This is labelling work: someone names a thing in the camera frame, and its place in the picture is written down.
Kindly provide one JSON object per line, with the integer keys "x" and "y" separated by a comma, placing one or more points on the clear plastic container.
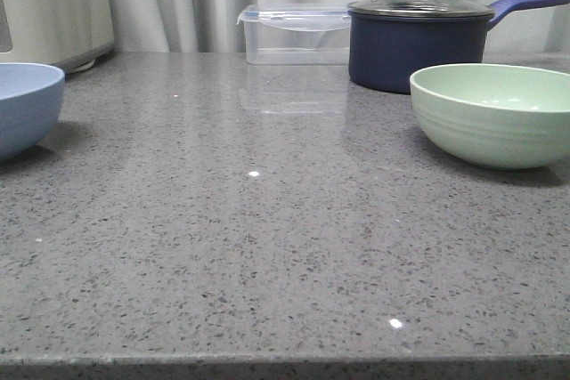
{"x": 296, "y": 34}

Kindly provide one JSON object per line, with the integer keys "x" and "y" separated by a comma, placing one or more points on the dark blue saucepan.
{"x": 385, "y": 51}

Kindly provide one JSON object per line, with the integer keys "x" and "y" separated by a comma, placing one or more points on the cream toaster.
{"x": 65, "y": 33}

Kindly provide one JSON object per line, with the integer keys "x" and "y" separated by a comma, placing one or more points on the green bowl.
{"x": 493, "y": 115}

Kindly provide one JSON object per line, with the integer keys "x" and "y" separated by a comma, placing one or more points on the glass pot lid blue knob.
{"x": 421, "y": 8}

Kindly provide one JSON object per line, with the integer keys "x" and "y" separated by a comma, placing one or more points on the blue bowl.
{"x": 31, "y": 101}

